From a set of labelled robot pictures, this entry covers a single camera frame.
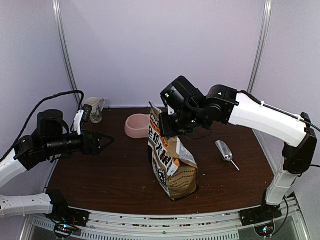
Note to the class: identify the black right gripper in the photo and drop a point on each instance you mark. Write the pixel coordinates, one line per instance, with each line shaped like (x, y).
(165, 128)

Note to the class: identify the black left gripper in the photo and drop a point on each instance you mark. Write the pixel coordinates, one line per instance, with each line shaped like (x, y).
(94, 149)

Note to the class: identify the pink double pet bowl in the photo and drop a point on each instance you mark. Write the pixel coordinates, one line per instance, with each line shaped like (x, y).
(137, 126)

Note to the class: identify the dog food bag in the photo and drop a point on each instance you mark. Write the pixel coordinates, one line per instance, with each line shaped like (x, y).
(173, 165)

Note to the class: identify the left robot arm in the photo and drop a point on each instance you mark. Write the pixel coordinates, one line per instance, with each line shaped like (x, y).
(47, 141)

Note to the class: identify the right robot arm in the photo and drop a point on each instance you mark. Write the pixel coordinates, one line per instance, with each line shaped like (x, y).
(189, 108)

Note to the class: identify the white patterned ceramic mug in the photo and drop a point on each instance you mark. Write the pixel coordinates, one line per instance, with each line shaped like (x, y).
(97, 105)

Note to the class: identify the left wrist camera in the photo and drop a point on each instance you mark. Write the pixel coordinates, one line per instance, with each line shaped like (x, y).
(81, 117)

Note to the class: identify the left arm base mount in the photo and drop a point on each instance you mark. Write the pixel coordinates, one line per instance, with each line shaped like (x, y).
(66, 220)

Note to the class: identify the right rear aluminium post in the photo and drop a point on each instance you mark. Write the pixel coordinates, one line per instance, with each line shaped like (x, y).
(264, 30)

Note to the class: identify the aluminium post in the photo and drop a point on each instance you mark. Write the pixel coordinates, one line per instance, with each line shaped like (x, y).
(56, 4)
(264, 30)

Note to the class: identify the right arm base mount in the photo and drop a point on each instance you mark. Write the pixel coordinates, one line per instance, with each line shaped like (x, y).
(262, 218)

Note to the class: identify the left rear aluminium post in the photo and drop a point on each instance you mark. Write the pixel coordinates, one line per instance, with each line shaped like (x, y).
(56, 4)

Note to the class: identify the front aluminium frame rail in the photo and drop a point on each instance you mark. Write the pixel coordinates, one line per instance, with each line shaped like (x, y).
(223, 225)

